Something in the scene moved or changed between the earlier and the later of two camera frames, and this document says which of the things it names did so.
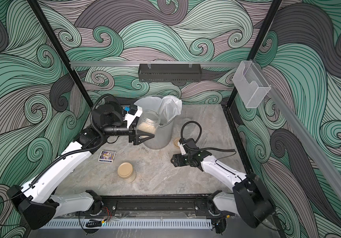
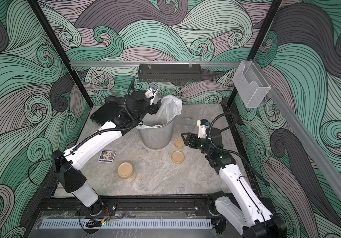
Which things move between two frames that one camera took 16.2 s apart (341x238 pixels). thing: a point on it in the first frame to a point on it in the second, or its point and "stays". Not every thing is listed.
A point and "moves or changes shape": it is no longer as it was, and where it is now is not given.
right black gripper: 178,158 to 193,145
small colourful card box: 107,156 stays
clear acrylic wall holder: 251,86 stays
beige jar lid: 175,142 moves or changes shape
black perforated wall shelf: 169,72 stays
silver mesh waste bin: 162,138 stays
